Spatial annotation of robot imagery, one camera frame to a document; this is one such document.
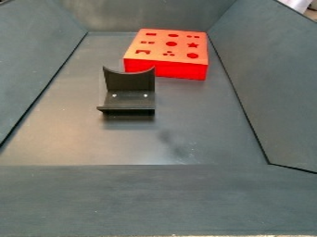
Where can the black curved fixture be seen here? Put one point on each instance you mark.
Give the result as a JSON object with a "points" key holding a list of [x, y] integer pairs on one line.
{"points": [[130, 93]]}

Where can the red shape sorting block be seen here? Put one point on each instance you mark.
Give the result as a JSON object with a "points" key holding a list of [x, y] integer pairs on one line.
{"points": [[177, 53]]}

